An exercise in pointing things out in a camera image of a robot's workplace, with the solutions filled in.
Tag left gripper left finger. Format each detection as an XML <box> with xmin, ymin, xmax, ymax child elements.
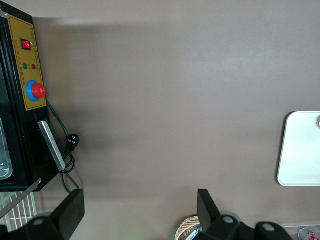
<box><xmin>24</xmin><ymin>188</ymin><xmax>86</xmax><ymax>240</ymax></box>

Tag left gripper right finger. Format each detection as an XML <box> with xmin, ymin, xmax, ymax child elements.
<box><xmin>197</xmin><ymin>188</ymin><xmax>243</xmax><ymax>240</ymax></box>

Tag cream plastic tray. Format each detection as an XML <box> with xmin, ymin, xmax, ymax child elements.
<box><xmin>276</xmin><ymin>110</ymin><xmax>320</xmax><ymax>188</ymax></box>

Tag white wire basket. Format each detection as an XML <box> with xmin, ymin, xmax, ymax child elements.
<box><xmin>0</xmin><ymin>190</ymin><xmax>39</xmax><ymax>240</ymax></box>

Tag clear acrylic bottle rack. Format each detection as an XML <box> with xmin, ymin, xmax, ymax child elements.
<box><xmin>281</xmin><ymin>223</ymin><xmax>320</xmax><ymax>240</ymax></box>

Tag black power cable with plug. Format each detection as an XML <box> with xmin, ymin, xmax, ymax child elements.
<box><xmin>45</xmin><ymin>99</ymin><xmax>81</xmax><ymax>195</ymax></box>

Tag black sealing machine yellow panel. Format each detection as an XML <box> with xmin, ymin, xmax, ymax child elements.
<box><xmin>0</xmin><ymin>6</ymin><xmax>60</xmax><ymax>193</ymax></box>

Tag light oval wicker basket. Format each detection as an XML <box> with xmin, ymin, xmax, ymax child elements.
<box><xmin>175</xmin><ymin>214</ymin><xmax>204</xmax><ymax>240</ymax></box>

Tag clear plastic container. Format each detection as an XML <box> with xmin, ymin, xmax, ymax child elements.
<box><xmin>0</xmin><ymin>116</ymin><xmax>14</xmax><ymax>181</ymax></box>

